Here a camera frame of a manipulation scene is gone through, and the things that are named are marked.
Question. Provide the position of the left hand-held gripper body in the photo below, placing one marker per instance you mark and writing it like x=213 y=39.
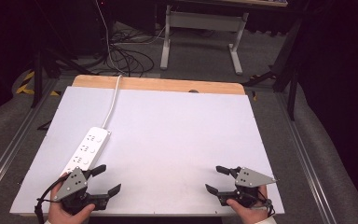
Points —
x=71 y=184

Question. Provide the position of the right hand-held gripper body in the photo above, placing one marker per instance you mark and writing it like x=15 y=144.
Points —
x=251 y=179

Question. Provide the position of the person's left hand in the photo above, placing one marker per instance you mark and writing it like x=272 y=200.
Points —
x=60 y=215

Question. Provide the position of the person's right hand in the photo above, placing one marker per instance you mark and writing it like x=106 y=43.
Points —
x=251 y=214

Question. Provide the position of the white power strip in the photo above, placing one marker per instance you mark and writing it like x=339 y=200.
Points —
x=87 y=151

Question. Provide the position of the person's right white sleeve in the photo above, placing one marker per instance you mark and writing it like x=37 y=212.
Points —
x=266 y=221

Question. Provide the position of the white table board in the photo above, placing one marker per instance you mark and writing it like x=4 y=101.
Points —
x=174 y=140

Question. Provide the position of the yellow black floor tape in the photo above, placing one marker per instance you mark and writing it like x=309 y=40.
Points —
x=28 y=85

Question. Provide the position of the black metal stand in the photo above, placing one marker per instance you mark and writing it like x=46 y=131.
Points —
x=292 y=77
x=38 y=77

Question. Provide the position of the aluminium floor rail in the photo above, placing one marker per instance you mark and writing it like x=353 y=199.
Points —
x=9 y=155
x=306 y=161

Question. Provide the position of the white metal desk frame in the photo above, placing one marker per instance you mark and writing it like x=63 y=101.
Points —
x=205 y=20

